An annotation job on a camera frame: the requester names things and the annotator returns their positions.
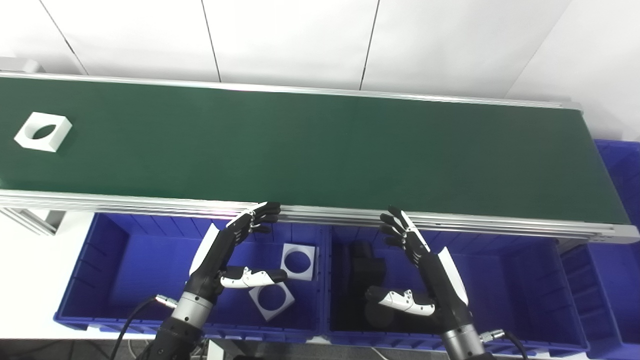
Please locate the small white box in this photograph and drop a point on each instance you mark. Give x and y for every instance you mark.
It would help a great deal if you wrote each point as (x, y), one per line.
(217, 351)

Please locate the blue bin holding black parts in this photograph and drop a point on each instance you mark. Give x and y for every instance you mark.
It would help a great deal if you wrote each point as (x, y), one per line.
(510, 290)

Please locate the aluminium conveyor support leg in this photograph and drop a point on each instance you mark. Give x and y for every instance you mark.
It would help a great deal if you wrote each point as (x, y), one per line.
(30, 220)

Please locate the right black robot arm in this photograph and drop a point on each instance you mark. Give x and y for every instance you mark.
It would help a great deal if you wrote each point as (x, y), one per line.
(465, 345)

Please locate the white square part round hole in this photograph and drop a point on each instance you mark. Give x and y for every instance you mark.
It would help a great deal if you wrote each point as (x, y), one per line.
(60, 127)
(311, 250)
(267, 316)

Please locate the black block cylinder part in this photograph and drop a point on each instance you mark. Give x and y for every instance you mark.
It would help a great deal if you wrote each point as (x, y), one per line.
(367, 260)

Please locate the blue bin holding white parts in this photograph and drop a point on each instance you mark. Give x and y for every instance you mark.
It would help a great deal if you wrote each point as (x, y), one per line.
(150, 260)

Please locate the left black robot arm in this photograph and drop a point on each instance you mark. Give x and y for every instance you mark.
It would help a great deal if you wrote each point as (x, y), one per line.
(172, 335)

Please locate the empty blue bin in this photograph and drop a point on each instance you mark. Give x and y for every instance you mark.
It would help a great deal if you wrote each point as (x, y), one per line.
(625, 170)

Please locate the black round part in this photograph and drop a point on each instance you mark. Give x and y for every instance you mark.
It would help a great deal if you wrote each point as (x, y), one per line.
(377, 315)

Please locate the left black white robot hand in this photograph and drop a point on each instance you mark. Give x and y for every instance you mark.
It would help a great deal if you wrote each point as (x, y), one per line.
(212, 260)

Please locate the grey conveyor end box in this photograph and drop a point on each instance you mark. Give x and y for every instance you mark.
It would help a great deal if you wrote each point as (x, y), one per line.
(20, 65)

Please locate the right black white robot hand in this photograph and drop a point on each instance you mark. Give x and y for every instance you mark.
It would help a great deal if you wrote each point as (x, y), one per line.
(440, 285)

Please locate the green conveyor belt aluminium frame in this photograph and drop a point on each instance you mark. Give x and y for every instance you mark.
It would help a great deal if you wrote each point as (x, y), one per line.
(320, 150)

